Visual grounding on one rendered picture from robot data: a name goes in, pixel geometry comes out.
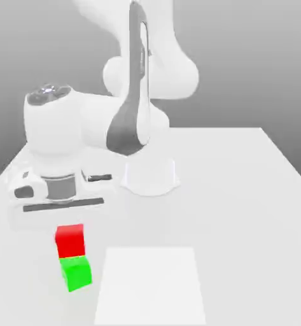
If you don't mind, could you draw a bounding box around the small red cube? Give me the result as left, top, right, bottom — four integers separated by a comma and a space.
55, 223, 86, 259

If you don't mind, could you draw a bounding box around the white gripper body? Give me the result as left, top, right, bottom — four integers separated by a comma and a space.
9, 196, 120, 230

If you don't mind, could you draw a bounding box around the small green cube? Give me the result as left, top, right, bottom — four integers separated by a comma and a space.
59, 255, 93, 293

